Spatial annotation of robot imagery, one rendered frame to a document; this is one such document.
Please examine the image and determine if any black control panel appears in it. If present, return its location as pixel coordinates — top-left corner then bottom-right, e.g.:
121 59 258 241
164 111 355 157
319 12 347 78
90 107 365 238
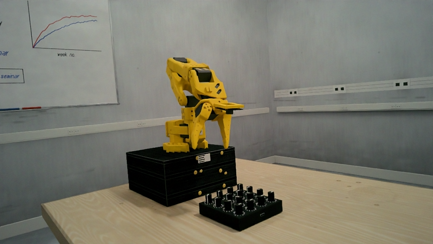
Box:
199 183 283 231

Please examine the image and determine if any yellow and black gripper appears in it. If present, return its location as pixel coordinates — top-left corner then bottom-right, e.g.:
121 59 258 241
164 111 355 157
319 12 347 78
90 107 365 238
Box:
191 98 244 149

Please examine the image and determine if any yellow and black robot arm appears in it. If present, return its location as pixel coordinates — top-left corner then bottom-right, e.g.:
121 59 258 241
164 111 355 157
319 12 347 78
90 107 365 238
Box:
163 57 227 153

